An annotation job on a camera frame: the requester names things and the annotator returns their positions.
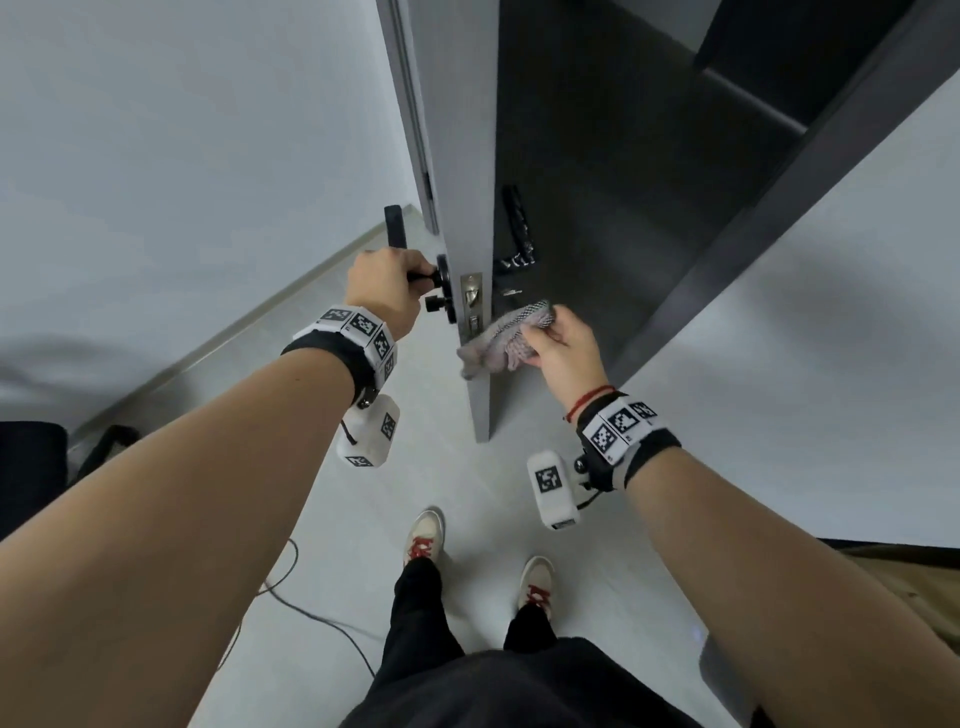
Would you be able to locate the person's right forearm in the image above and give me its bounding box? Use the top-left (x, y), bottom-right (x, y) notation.
top-left (622, 448), bottom-right (960, 728)

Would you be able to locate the black clothing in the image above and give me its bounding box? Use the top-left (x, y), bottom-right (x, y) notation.
top-left (341, 558), bottom-right (703, 728)

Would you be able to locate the wooden table with black frame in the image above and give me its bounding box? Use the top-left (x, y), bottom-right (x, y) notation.
top-left (817, 538), bottom-right (960, 654)

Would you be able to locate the red string bracelet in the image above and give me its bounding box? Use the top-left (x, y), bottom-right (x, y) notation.
top-left (563, 384), bottom-right (616, 423)

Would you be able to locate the grey cleaning cloth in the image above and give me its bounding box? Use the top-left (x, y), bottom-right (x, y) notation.
top-left (457, 299), bottom-right (558, 382)

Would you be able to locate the black floor cable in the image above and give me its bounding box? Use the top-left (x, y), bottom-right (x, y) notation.
top-left (217, 538), bottom-right (376, 676)

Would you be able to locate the steel latch plate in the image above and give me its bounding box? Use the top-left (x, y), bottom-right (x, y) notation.
top-left (459, 271), bottom-right (485, 337)

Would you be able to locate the black white marker wristband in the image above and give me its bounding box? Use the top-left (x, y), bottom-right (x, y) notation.
top-left (281, 305), bottom-right (399, 410)
top-left (575, 393), bottom-right (682, 493)

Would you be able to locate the person's left forearm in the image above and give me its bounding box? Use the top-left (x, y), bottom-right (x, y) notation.
top-left (0, 348), bottom-right (358, 728)

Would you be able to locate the black door handle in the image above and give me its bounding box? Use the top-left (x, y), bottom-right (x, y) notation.
top-left (494, 183), bottom-right (538, 275)
top-left (383, 203), bottom-right (451, 298)

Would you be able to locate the person's left hand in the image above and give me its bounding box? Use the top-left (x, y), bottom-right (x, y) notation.
top-left (344, 247), bottom-right (440, 343)

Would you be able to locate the black office chair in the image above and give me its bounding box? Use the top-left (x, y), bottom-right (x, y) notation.
top-left (0, 419), bottom-right (142, 541)

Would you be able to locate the person's right hand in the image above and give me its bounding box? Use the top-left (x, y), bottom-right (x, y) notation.
top-left (521, 303), bottom-right (610, 410)

